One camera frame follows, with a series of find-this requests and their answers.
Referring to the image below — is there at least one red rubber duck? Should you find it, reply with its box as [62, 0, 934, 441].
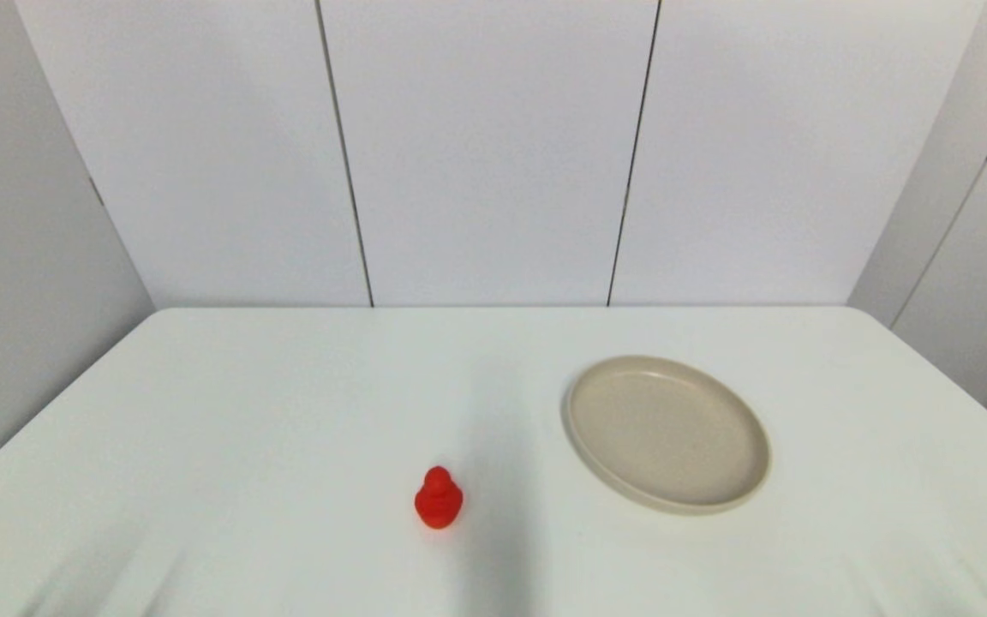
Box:
[414, 465, 464, 530]

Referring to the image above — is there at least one beige round plate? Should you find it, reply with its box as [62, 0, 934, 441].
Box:
[564, 355, 772, 516]

